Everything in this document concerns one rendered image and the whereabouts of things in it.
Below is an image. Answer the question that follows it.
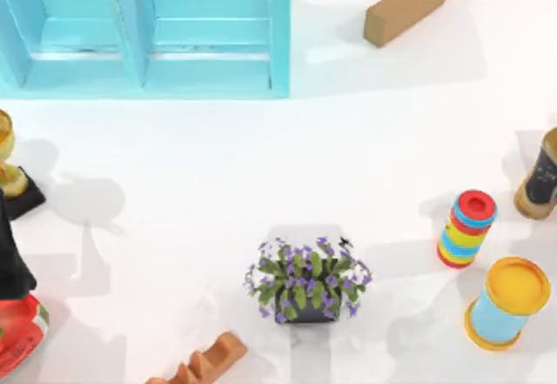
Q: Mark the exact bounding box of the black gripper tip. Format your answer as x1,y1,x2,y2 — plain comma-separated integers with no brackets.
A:
0,187,37,302

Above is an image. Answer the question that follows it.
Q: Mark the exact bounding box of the red and white can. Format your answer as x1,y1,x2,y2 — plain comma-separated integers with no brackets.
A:
0,293,50,371

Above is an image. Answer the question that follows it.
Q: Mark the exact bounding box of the purple flower plant pot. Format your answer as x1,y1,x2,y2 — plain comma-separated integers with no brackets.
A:
243,235,374,325

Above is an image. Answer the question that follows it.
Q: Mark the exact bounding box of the stack of coloured rings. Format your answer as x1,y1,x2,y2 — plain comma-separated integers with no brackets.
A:
437,189,499,269

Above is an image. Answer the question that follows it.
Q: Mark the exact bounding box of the gold trophy with black base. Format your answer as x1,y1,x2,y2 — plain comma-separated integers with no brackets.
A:
0,109,47,222

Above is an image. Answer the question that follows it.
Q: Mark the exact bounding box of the orange terracotta holder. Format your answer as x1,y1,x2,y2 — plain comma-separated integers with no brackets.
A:
143,330,249,384

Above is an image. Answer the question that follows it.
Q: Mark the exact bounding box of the tan and black can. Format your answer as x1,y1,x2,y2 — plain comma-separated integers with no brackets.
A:
513,126,557,219

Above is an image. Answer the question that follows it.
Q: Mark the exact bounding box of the light blue rack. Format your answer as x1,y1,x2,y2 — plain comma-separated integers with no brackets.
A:
0,0,292,100

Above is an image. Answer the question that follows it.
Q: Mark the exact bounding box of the brown cardboard box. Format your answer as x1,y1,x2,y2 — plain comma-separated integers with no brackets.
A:
364,0,452,49

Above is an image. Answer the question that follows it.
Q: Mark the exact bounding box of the yellow and blue can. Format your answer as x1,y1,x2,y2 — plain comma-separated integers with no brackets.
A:
465,256,553,352

